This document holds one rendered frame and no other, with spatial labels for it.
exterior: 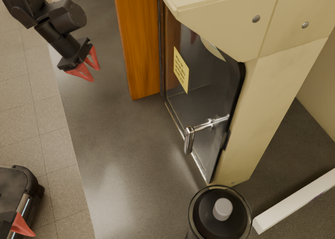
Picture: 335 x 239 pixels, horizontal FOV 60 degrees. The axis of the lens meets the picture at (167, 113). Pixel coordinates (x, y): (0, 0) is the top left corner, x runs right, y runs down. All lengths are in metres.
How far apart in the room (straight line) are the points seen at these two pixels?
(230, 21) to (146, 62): 0.54
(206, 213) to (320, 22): 0.33
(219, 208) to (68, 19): 0.52
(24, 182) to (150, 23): 1.20
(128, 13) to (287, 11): 0.44
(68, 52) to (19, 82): 1.72
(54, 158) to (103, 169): 1.21
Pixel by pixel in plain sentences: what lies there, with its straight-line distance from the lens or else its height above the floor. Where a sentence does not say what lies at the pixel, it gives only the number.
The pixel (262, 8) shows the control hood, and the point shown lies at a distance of 0.33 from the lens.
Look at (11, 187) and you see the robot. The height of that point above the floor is 0.24.
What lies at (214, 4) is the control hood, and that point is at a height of 1.51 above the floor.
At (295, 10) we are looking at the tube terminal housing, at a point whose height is 1.47.
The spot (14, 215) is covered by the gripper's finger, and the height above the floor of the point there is 1.12.
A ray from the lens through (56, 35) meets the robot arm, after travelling 0.79.
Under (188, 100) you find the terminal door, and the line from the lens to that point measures 0.64.
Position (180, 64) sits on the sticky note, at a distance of 0.62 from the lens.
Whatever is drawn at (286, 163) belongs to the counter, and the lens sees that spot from 0.87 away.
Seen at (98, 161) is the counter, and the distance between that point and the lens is 0.83.
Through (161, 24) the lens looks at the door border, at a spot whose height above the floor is 1.25.
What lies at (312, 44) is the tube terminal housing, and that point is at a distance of 0.44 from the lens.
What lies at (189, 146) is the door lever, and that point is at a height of 1.15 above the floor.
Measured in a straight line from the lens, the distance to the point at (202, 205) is 0.51.
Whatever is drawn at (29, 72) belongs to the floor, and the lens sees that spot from 2.56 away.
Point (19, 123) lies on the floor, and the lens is 2.25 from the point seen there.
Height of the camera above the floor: 1.66
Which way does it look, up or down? 54 degrees down
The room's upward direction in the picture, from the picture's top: straight up
